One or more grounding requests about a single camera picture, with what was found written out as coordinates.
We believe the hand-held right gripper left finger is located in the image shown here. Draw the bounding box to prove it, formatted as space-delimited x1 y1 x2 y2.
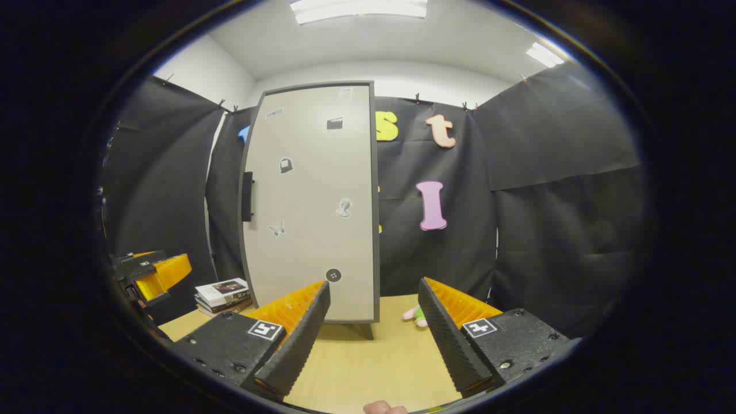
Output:
171 280 332 403

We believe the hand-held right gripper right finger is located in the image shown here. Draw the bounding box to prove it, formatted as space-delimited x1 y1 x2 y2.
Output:
418 277 571 398

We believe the light grey cabinet door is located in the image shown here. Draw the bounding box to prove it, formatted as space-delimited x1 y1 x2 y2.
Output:
239 82 377 323

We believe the black door handle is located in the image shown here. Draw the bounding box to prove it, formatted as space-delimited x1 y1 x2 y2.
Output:
241 171 255 223

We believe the pink and green plush toy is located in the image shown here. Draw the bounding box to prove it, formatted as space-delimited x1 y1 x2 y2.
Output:
402 305 429 328

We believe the dark book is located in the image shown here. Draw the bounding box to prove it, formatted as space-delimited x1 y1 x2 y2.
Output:
195 293 254 314

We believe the black backdrop cloth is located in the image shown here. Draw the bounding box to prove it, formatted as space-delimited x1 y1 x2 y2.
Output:
102 60 647 340

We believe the small ceiling light panel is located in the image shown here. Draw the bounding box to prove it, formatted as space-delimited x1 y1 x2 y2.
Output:
526 41 565 68

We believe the long ceiling light panel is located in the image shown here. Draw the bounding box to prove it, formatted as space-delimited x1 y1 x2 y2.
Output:
289 0 429 25

